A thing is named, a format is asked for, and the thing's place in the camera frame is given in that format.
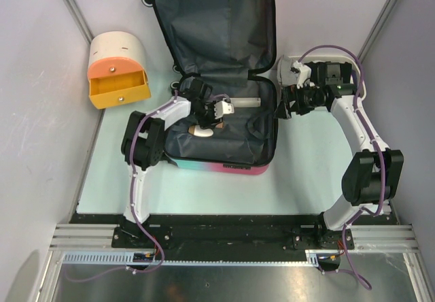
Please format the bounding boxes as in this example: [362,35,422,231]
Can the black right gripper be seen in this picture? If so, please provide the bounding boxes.
[273,82,325,120]

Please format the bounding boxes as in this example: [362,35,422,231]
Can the pink and teal kids suitcase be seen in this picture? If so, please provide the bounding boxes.
[142,0,278,175]

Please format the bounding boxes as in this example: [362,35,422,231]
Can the white rectangular plastic basin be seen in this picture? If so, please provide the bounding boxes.
[279,57,360,110]

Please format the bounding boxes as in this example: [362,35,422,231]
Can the cream and orange drawer box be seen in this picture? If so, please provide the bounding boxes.
[87,31,151,110]

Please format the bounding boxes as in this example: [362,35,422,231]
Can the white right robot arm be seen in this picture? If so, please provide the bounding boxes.
[276,56,404,248]

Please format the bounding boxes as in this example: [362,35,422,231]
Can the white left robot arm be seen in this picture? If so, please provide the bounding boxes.
[121,80,221,224]

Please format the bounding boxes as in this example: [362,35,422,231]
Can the white egg-shaped case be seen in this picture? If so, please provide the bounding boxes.
[188,125,213,137]

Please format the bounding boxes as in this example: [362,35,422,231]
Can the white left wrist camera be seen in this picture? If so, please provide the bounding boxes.
[214,100,234,119]

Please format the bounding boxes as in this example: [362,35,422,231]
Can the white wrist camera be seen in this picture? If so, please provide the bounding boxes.
[214,100,234,119]
[290,61,311,89]

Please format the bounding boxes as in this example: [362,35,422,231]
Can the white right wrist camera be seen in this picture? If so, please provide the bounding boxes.
[290,61,311,89]

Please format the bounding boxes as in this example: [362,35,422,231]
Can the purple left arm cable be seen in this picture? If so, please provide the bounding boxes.
[63,89,232,282]

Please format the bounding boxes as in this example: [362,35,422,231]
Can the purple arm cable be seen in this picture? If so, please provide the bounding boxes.
[298,43,395,291]
[63,89,232,282]

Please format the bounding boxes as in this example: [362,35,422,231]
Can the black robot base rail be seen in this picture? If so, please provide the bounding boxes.
[69,214,398,252]

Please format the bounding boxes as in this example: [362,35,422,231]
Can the white slotted cable duct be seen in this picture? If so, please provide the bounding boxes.
[62,250,339,267]

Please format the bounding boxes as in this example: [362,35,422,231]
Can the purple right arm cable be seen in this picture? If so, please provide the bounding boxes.
[298,43,395,291]

